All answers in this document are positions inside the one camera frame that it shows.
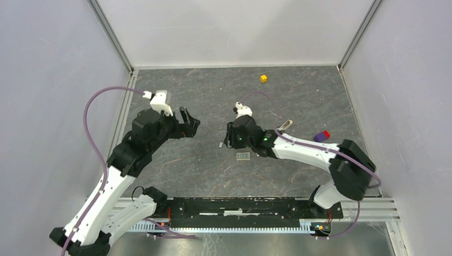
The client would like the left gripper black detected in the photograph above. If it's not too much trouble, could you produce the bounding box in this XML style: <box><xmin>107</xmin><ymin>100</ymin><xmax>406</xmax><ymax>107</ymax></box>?
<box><xmin>149</xmin><ymin>106</ymin><xmax>200</xmax><ymax>153</ymax></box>

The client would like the clear staple tray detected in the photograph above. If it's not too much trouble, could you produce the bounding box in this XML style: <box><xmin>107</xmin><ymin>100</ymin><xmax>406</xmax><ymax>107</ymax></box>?
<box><xmin>236</xmin><ymin>152</ymin><xmax>251</xmax><ymax>161</ymax></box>

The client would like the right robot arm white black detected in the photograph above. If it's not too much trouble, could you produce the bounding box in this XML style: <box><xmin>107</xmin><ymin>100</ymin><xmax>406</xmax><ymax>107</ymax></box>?
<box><xmin>224</xmin><ymin>115</ymin><xmax>376</xmax><ymax>218</ymax></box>

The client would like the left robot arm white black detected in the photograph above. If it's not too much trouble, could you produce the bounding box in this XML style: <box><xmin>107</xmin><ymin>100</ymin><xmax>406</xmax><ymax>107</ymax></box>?
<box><xmin>49</xmin><ymin>107</ymin><xmax>200</xmax><ymax>255</ymax></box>

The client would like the purple red block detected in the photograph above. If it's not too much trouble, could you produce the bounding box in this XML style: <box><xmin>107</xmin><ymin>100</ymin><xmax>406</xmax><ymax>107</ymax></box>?
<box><xmin>313</xmin><ymin>130</ymin><xmax>330</xmax><ymax>143</ymax></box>

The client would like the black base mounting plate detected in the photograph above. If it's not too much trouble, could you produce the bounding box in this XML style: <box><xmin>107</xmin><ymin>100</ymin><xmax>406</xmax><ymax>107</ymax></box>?
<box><xmin>152</xmin><ymin>197</ymin><xmax>344</xmax><ymax>228</ymax></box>

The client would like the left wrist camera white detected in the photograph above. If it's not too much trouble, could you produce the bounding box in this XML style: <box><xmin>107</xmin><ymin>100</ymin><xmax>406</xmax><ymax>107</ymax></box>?
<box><xmin>142</xmin><ymin>90</ymin><xmax>174</xmax><ymax>116</ymax></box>

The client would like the aluminium rail frame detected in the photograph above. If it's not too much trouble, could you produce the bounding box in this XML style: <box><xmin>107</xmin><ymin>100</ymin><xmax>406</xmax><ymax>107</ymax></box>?
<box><xmin>96</xmin><ymin>197</ymin><xmax>400</xmax><ymax>234</ymax></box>

